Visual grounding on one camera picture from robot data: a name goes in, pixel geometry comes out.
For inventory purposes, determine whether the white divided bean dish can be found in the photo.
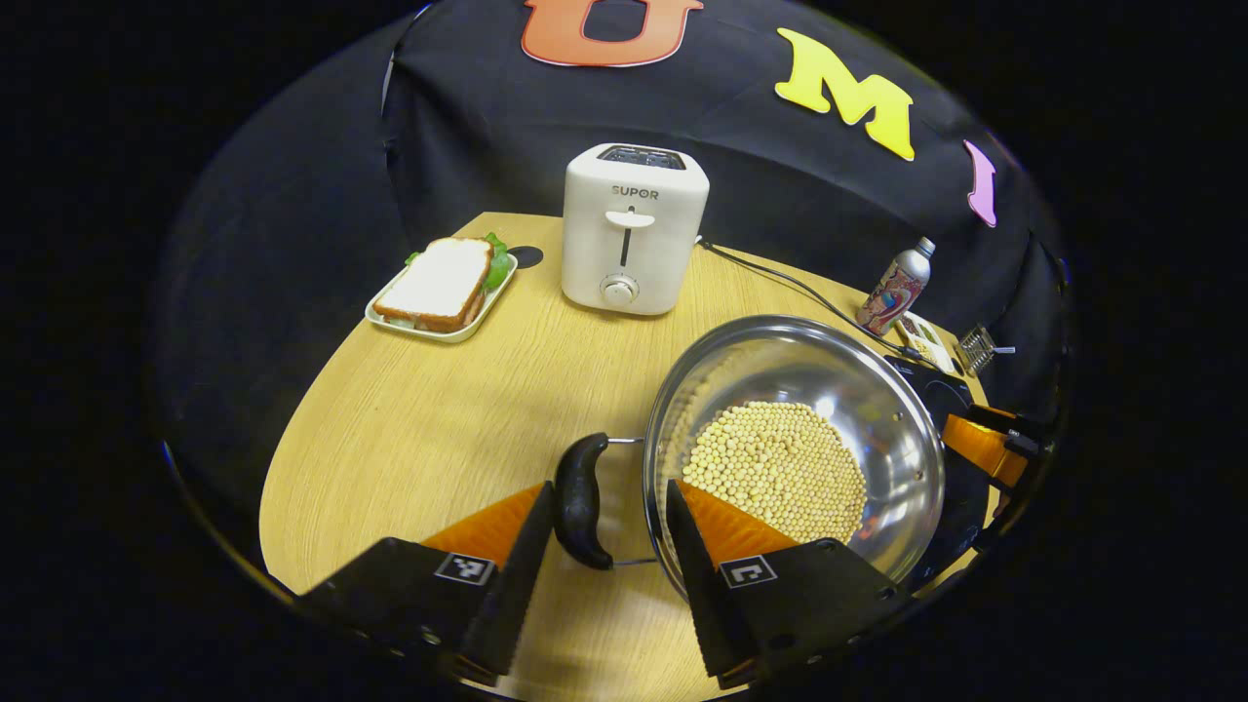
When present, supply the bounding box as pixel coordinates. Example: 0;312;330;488
892;312;958;376

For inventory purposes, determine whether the stainless steel pot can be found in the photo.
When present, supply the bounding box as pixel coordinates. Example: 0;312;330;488
554;314;947;601

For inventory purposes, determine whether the black power cable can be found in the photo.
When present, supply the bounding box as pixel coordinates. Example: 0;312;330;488
697;240;922;364

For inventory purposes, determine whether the silver printed drink bottle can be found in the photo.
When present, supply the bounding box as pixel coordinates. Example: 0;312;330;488
856;237;937;336

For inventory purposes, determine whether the black induction cooktop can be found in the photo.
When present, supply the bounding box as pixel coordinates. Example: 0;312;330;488
882;353;1010;591

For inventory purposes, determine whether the metal wire utensil holder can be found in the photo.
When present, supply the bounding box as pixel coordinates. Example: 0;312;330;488
955;325;1000;377

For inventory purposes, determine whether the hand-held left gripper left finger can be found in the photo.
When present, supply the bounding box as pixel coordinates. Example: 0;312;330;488
292;480;557;688

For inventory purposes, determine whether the pale green sandwich plate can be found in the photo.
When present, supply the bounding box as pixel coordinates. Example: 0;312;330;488
365;252;519;344

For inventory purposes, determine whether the pile of yellow soybeans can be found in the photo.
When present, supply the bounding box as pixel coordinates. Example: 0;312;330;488
681;401;869;545

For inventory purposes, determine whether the sandwich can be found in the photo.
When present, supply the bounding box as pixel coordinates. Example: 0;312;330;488
372;232;513;334

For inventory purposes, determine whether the white toaster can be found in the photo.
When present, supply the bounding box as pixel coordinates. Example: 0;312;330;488
561;142;711;316

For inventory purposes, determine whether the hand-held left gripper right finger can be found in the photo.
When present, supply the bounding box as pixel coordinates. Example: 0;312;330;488
665;478;913;691

